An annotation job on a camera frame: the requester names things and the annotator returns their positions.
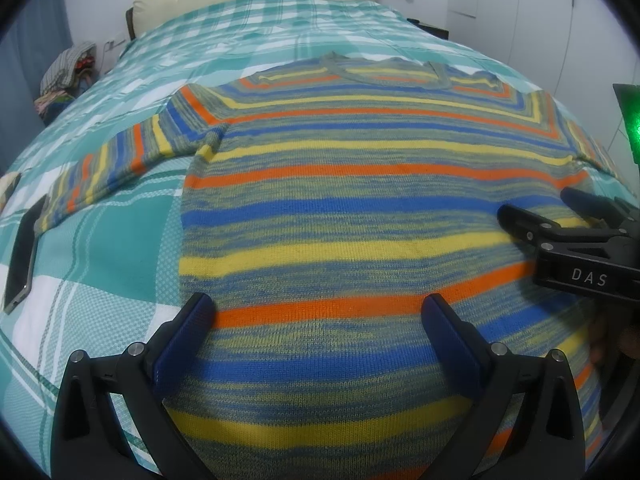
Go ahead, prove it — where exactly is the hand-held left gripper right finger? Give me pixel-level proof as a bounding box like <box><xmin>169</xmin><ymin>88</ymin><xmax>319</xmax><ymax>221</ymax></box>
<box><xmin>421</xmin><ymin>294</ymin><xmax>586</xmax><ymax>480</ymax></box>

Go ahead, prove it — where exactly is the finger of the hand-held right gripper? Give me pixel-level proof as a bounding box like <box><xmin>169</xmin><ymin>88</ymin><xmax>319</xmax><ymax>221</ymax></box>
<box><xmin>497</xmin><ymin>204</ymin><xmax>632</xmax><ymax>250</ymax></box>
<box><xmin>560</xmin><ymin>187</ymin><xmax>639</xmax><ymax>229</ymax></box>

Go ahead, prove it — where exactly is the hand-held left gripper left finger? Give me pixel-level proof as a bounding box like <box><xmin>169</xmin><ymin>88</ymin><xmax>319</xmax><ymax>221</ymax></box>
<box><xmin>52</xmin><ymin>292</ymin><xmax>216</xmax><ymax>480</ymax></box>

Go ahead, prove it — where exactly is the striped knit sweater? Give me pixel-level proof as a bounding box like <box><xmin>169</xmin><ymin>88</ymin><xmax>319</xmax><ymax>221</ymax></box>
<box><xmin>32</xmin><ymin>51</ymin><xmax>618</xmax><ymax>480</ymax></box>

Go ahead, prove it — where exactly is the pile of clothes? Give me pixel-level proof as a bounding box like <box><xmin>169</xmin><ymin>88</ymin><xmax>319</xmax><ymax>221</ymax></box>
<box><xmin>34</xmin><ymin>41</ymin><xmax>98</xmax><ymax>126</ymax></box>

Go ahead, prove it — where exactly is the person's right hand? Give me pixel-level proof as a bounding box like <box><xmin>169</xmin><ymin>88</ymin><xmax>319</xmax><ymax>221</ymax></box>
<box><xmin>589</xmin><ymin>305</ymin><xmax>640</xmax><ymax>376</ymax></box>

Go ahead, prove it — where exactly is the teal plaid bedsheet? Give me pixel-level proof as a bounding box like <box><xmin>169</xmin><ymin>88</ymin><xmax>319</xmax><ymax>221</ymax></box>
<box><xmin>0</xmin><ymin>0</ymin><xmax>640</xmax><ymax>480</ymax></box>

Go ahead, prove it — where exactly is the dark smartphone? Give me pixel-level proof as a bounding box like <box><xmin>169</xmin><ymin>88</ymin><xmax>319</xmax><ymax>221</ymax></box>
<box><xmin>2</xmin><ymin>195</ymin><xmax>50</xmax><ymax>315</ymax></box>

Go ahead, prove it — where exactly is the white wardrobe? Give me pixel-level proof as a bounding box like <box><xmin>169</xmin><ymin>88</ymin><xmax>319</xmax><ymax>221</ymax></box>
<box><xmin>446</xmin><ymin>0</ymin><xmax>631</xmax><ymax>96</ymax></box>

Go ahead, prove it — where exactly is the dark bedside table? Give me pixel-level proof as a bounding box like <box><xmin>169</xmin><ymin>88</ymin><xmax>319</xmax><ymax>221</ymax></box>
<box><xmin>407</xmin><ymin>18</ymin><xmax>451</xmax><ymax>41</ymax></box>

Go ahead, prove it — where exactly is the blue grey curtain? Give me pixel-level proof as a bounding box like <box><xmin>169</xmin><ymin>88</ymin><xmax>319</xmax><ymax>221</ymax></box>
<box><xmin>12</xmin><ymin>0</ymin><xmax>73</xmax><ymax>116</ymax></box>

